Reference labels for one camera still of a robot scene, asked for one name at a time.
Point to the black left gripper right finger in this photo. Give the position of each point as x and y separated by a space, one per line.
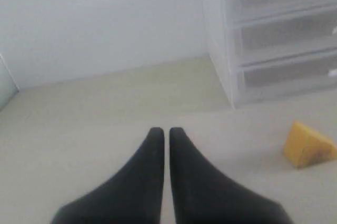
203 194

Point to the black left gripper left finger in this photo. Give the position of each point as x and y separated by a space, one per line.
133 195

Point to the yellow cheese wedge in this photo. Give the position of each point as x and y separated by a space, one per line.
306 147

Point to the white plastic drawer cabinet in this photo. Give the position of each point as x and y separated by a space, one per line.
219 31

